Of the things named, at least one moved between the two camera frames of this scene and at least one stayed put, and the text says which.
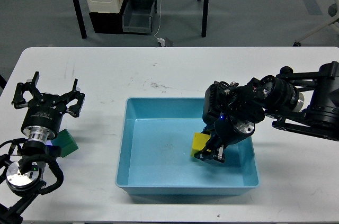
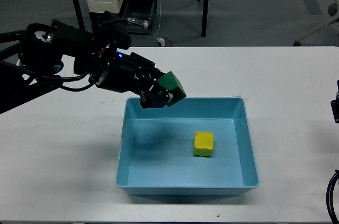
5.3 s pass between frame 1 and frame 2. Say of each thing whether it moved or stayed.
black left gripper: moved
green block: moved
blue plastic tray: stayed
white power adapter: stayed
